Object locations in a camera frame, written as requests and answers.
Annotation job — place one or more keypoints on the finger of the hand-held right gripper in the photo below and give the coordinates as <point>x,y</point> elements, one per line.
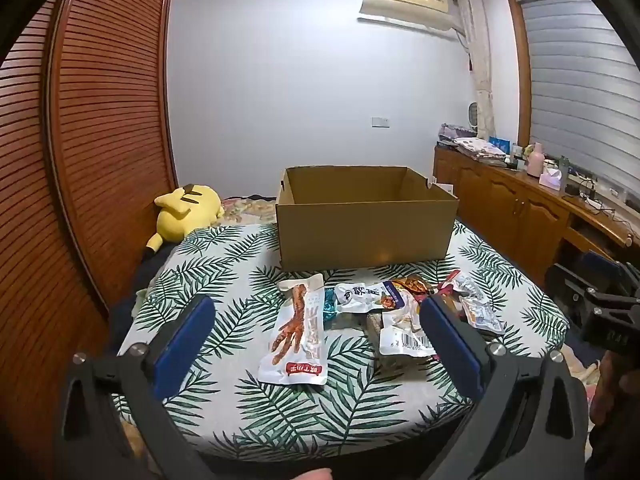
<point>600,260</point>
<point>565,290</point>

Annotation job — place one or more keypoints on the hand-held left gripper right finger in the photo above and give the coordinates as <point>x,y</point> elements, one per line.
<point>450,345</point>

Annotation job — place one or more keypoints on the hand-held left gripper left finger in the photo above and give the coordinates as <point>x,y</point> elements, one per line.
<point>182,345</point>

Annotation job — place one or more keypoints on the small white snack packet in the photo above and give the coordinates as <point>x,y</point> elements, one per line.
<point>482,316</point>

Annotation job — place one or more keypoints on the white barcode snack packet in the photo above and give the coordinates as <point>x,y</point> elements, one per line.
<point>400,335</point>

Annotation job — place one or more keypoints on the orange snack packet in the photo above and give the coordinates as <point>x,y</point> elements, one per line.
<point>412,285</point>

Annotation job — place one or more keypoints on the clear plastic snack packet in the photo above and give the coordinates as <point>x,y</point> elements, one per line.
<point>374,340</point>

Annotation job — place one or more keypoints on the white and blue snack packet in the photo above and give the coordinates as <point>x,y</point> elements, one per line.
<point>357,296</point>

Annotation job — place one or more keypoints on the white chicken feet snack packet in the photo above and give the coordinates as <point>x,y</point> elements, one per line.
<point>295,340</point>

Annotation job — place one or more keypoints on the teal snack packet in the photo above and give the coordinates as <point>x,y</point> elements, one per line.
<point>331,307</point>

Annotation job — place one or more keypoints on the brown cardboard box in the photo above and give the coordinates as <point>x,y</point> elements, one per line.
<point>360,230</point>

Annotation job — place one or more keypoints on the person's right hand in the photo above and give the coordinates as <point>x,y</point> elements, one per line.
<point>612,380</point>

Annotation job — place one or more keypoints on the person's left hand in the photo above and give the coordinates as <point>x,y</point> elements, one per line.
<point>307,475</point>

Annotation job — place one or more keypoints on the white power strip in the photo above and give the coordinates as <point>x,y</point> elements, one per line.
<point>595,203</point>

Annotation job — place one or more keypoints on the dark blue cloth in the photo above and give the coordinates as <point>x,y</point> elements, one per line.
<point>130,290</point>

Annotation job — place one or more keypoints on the leaf print tablecloth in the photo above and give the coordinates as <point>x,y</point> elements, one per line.
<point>225,270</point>

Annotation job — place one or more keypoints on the pink tissue box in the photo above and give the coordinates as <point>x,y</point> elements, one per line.
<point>550,180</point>

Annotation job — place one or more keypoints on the green bottle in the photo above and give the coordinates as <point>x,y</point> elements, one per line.
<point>564,167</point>

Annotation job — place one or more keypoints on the wooden cabinet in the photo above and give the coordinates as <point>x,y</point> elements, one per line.
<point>510,205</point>

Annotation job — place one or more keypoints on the pink bottle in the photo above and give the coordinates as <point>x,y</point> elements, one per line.
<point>535,162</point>

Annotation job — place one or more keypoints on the yellow plush toy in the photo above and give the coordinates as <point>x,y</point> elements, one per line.
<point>185,210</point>

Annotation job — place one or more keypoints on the blue box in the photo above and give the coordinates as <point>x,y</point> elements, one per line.
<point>500,144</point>

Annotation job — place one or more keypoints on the folded patterned cloth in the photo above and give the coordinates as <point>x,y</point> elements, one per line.
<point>480,150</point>

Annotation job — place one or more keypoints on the grey window blind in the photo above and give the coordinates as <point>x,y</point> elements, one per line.
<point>575,85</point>

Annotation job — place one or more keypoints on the purple cloth pile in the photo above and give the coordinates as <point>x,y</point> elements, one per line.
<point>452,134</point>

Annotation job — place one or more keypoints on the small white fan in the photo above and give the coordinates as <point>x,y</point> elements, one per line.
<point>473,114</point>

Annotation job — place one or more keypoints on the cream curtain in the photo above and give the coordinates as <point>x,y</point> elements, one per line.
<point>480,60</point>

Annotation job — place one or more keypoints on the wooden louvered wardrobe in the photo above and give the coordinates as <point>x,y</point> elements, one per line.
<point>100,110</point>

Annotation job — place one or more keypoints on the white air conditioner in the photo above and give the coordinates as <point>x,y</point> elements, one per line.
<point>405,2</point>

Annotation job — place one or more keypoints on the wooden window frame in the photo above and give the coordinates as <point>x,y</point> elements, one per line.
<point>520,70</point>

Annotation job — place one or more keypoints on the white wall switch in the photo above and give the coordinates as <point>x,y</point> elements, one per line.
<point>380,121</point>

